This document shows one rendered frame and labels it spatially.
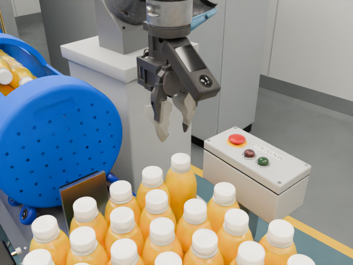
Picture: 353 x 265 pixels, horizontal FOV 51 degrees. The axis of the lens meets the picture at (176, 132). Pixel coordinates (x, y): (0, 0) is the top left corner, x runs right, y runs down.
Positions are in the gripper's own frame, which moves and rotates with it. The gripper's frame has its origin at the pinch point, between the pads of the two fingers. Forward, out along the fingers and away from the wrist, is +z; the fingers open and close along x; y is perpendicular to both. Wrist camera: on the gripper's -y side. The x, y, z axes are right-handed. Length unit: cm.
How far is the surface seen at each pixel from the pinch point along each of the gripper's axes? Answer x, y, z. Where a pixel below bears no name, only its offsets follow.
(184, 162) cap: -0.7, -1.6, 6.4
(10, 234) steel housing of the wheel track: 29, 27, 31
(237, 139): -13.2, -4.2, 4.7
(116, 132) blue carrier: 3.1, 17.6, 7.3
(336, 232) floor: -123, 8, 116
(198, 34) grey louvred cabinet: -119, 123, 32
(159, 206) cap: 10.3, -8.0, 7.0
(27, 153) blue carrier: 23.0, 17.7, 4.4
